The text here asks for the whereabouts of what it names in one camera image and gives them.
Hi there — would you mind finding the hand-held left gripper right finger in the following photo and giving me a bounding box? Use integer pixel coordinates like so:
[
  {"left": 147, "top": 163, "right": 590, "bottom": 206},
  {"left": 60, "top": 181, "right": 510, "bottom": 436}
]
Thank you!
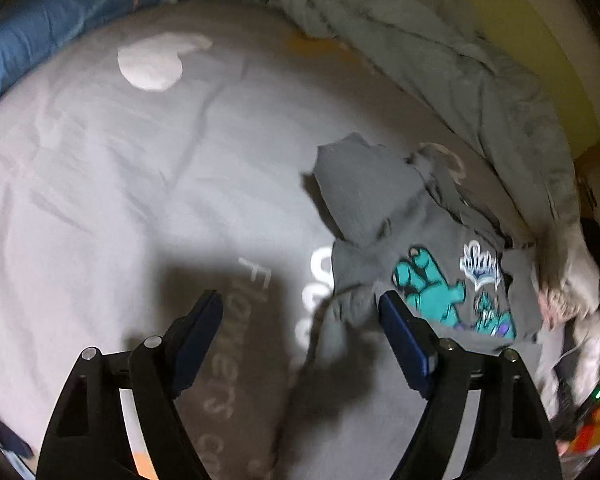
[{"left": 378, "top": 290, "right": 563, "bottom": 480}]

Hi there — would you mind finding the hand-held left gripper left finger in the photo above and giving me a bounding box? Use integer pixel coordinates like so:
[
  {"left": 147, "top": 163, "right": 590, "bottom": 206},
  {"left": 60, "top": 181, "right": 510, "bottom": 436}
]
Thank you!
[{"left": 36, "top": 289, "right": 225, "bottom": 480}]

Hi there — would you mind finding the grey printed t-shirt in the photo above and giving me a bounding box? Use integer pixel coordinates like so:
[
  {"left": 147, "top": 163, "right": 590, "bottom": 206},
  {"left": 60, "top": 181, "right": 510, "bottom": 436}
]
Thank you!
[{"left": 272, "top": 131, "right": 543, "bottom": 480}]

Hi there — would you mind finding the pink garment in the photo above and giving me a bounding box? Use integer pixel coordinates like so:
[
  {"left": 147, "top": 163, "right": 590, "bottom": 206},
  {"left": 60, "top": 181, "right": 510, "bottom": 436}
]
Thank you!
[{"left": 539, "top": 285, "right": 588, "bottom": 328}]

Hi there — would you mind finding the grey-blue duvet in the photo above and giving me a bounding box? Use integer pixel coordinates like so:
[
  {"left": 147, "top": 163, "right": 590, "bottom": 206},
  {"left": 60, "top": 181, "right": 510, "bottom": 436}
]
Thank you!
[{"left": 187, "top": 0, "right": 581, "bottom": 241}]

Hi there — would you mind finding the blue pillow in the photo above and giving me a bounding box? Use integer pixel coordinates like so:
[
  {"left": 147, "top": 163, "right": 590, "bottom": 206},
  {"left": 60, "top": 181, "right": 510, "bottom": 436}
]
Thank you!
[{"left": 0, "top": 0, "right": 196, "bottom": 126}]

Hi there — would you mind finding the wooden bed frame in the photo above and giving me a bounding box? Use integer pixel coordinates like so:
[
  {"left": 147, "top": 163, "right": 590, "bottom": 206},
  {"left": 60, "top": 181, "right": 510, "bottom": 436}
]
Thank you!
[{"left": 572, "top": 125, "right": 600, "bottom": 211}]

